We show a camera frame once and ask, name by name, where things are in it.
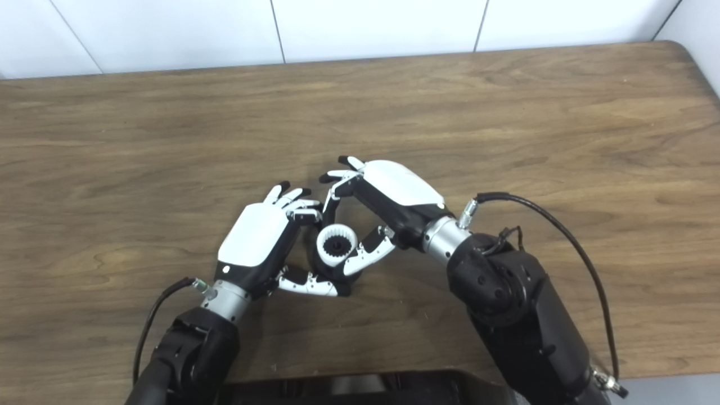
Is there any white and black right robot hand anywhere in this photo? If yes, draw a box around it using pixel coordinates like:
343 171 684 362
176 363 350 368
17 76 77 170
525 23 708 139
319 156 453 277

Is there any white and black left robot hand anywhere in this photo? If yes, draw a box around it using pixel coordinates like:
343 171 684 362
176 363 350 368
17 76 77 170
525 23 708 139
217 181 352 299

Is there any round black plastic part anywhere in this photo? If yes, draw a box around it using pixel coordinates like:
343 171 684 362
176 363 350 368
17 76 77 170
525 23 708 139
308 225 361 282

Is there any white plastic ring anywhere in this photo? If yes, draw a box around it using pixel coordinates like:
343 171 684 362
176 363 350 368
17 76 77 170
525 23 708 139
316 223 359 267

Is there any black robot torso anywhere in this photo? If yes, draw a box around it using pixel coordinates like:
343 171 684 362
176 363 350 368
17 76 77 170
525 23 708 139
222 368 529 405

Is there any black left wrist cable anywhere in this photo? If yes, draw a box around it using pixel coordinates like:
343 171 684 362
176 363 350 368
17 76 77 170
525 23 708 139
133 277 217 386

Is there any thin black wire loop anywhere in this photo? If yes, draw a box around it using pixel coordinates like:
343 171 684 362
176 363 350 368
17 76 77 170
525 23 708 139
487 226 525 255

